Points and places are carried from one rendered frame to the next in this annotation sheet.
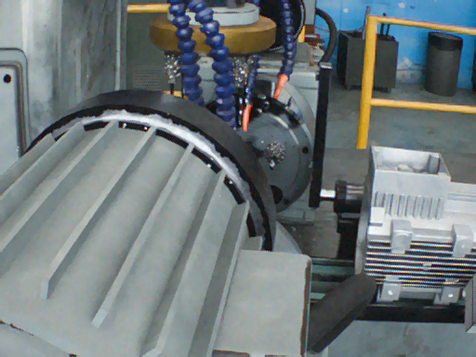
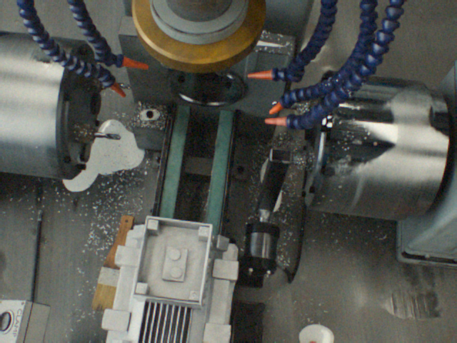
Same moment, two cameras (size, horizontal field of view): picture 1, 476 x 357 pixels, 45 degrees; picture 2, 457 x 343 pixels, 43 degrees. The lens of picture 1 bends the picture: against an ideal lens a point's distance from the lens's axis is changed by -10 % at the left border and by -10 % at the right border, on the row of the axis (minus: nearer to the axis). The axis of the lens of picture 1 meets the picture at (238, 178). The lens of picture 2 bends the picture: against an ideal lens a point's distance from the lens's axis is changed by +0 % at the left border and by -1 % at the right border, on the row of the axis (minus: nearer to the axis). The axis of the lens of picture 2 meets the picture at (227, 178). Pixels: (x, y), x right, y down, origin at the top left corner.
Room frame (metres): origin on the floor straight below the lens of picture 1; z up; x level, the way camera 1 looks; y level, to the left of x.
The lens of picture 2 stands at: (0.90, -0.44, 1.98)
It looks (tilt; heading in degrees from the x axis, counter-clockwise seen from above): 70 degrees down; 85
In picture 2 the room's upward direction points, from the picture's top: 6 degrees clockwise
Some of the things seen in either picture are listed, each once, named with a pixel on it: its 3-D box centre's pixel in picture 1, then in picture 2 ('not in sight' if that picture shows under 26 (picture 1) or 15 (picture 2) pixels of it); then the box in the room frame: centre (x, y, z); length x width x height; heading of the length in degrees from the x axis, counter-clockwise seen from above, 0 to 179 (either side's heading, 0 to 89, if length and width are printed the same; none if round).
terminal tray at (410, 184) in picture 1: (406, 182); (174, 264); (0.85, -0.26, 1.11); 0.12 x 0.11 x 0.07; 83
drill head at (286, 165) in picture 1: (254, 136); (382, 148); (1.20, -0.03, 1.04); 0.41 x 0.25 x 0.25; 174
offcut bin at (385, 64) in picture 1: (369, 46); not in sight; (5.65, -1.17, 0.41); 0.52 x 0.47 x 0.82; 94
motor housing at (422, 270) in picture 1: (420, 238); (173, 299); (0.84, -0.30, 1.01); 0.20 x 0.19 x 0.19; 83
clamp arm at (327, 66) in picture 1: (321, 136); (271, 187); (1.00, -0.14, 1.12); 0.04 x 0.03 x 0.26; 84
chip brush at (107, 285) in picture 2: not in sight; (116, 263); (0.71, -0.20, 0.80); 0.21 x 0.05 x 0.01; 79
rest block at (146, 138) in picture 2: not in sight; (152, 126); (0.77, 0.09, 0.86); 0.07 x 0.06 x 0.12; 174
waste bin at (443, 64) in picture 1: (442, 63); not in sight; (5.78, -2.01, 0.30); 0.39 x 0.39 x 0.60
